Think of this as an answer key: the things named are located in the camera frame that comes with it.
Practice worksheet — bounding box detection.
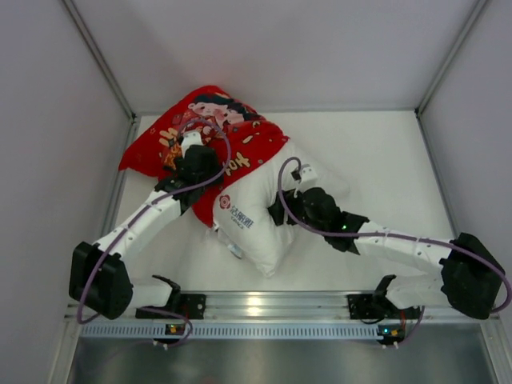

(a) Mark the red printed pillowcase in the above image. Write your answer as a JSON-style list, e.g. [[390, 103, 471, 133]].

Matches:
[[118, 86, 289, 227]]

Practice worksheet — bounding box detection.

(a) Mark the white pillow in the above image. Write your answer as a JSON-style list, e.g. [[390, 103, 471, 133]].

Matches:
[[213, 141, 350, 278]]

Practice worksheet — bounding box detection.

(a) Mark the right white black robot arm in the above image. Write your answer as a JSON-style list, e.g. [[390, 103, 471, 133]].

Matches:
[[268, 187, 505, 320]]

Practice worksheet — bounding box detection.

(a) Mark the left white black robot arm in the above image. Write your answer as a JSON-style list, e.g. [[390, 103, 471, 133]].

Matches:
[[69, 144, 222, 320]]

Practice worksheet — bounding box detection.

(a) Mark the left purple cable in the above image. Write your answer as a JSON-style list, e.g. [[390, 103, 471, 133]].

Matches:
[[76, 117, 232, 349]]

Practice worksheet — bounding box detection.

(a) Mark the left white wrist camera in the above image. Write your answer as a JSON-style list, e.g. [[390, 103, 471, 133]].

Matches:
[[178, 130, 203, 157]]

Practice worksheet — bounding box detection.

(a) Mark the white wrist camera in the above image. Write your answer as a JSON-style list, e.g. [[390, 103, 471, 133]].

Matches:
[[178, 130, 203, 157], [291, 164, 318, 192]]

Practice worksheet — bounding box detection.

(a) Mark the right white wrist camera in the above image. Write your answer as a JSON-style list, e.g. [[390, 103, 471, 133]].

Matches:
[[291, 164, 318, 192]]

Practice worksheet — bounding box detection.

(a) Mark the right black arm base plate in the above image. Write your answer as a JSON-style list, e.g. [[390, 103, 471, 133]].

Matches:
[[346, 294, 421, 324]]

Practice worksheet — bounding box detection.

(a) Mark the aluminium mounting rail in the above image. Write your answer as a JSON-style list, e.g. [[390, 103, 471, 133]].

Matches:
[[66, 290, 501, 321]]

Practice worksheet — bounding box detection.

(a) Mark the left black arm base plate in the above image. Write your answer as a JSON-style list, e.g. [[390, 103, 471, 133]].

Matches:
[[135, 293, 206, 320]]

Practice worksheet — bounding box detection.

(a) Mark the slotted grey cable duct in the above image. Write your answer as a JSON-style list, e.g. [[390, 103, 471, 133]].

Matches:
[[81, 322, 403, 341]]

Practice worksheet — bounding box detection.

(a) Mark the left aluminium frame post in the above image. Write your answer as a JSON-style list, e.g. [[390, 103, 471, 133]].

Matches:
[[59, 0, 137, 121]]

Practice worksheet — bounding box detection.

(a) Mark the aluminium frame post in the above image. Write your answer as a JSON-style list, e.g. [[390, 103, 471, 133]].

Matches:
[[414, 0, 492, 119], [59, 0, 137, 121]]

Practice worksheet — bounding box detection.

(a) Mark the right aluminium frame post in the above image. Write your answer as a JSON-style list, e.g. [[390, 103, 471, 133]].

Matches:
[[414, 0, 492, 119]]

